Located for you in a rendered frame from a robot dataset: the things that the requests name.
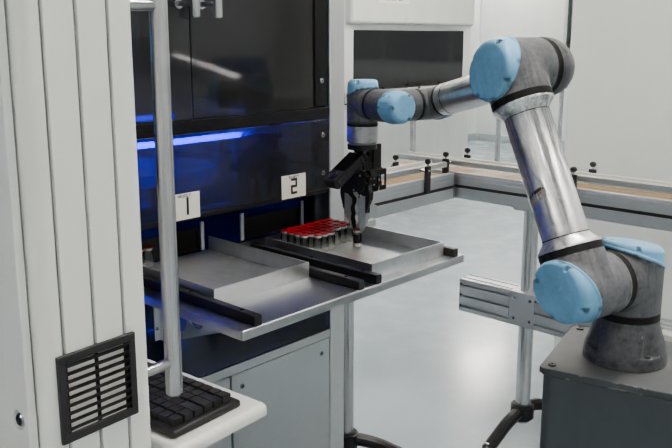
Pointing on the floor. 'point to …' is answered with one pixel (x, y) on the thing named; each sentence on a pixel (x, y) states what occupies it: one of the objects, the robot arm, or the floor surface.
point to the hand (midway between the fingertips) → (355, 225)
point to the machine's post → (326, 203)
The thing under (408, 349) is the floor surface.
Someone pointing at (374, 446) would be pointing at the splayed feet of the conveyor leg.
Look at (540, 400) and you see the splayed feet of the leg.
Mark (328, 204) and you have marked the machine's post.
